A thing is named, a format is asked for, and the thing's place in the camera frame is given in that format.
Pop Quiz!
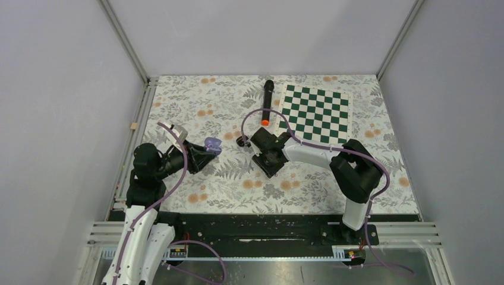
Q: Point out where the lavender earbuds case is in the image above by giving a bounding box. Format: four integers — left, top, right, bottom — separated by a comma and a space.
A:
204, 137, 222, 156

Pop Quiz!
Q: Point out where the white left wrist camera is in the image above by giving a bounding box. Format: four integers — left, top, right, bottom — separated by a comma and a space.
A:
167, 124, 188, 151

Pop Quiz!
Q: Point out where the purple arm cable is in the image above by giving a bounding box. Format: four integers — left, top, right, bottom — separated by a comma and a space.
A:
240, 109, 416, 278
112, 122, 228, 285

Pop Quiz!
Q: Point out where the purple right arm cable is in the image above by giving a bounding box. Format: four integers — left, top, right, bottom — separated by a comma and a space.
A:
240, 109, 416, 278

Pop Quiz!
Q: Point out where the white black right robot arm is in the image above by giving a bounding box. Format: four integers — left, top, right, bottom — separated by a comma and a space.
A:
243, 128, 385, 245

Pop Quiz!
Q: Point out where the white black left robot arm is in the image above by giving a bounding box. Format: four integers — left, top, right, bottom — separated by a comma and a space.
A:
102, 138, 222, 284

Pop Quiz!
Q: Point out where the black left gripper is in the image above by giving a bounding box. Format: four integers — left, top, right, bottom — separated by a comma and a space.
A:
155, 140, 216, 179

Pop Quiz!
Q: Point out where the green white chessboard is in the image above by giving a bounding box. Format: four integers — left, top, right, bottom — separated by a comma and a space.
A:
273, 83, 353, 145

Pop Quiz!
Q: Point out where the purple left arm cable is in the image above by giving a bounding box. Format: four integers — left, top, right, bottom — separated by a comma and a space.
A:
112, 122, 228, 285

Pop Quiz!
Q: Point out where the floral tablecloth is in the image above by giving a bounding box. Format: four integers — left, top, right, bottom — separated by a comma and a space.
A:
143, 75, 419, 214

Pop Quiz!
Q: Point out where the white slotted cable duct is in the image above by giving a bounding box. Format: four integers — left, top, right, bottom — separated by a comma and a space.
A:
101, 245, 355, 261

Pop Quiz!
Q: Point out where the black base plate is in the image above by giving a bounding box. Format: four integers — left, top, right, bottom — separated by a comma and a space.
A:
156, 212, 379, 257

